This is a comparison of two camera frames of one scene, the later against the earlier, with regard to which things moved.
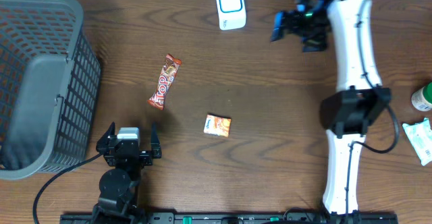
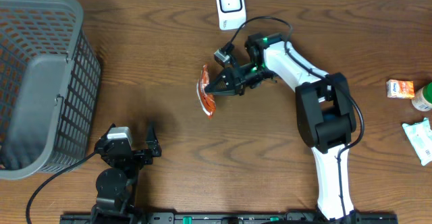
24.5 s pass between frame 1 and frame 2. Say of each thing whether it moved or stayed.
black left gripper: stayed
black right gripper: moved
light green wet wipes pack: stayed
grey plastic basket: stayed
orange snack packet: moved
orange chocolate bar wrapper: moved
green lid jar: stayed
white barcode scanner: stayed
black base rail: stayed
